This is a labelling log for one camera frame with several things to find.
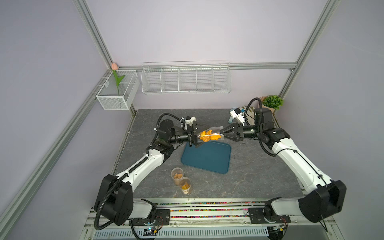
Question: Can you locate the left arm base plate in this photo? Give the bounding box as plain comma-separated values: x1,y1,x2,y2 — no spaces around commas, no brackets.
132,208,171,227

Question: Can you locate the pink artificial tulip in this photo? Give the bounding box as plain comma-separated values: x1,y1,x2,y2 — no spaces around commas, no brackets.
111,63,125,96

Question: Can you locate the clear jar back left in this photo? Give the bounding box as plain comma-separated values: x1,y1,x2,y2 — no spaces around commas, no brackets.
171,168,184,186

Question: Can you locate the white mesh wall basket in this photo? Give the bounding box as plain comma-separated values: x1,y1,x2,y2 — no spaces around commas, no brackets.
96,70,140,111

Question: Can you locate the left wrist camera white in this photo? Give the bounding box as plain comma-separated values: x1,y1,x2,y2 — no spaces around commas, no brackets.
184,116,196,130

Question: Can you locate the white wire wall shelf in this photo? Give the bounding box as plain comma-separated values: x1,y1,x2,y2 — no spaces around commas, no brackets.
141,61,232,95

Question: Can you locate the white vented cable duct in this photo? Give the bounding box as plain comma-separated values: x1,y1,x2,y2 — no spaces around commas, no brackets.
93,226,269,240

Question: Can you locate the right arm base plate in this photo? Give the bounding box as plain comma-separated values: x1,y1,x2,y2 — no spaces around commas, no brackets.
246,207,291,224

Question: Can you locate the potted green plant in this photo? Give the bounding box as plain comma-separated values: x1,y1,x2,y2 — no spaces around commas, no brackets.
261,95,284,113

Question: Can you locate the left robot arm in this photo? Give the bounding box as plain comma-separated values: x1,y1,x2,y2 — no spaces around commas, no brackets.
94,113,210,231

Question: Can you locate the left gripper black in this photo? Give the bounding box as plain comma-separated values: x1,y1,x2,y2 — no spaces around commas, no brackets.
168,121,209,149

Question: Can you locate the clear jar front middle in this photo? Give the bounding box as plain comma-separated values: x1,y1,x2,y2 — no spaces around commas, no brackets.
179,177,192,195

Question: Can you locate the teal plastic tray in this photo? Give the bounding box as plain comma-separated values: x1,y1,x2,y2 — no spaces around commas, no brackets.
181,142,232,174

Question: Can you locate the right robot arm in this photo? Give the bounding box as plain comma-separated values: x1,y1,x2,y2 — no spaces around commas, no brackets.
220,98,347,223

